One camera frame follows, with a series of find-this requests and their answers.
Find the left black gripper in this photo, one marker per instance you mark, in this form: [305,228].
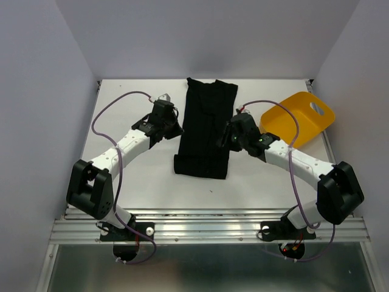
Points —
[177,131]

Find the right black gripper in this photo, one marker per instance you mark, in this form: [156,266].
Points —
[225,134]

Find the black t shirt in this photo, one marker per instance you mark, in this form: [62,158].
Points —
[208,107]

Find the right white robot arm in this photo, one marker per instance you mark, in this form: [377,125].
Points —
[337,187]

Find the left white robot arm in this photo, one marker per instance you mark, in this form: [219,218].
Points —
[91,184]

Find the yellow plastic basket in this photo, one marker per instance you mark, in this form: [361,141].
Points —
[305,116]

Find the aluminium mounting rail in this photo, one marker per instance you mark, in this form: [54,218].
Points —
[176,226]

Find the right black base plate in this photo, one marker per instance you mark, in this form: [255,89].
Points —
[282,231]

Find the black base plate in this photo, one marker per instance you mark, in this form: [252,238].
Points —
[282,231]
[109,233]

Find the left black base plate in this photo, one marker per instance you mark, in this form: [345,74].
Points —
[109,233]

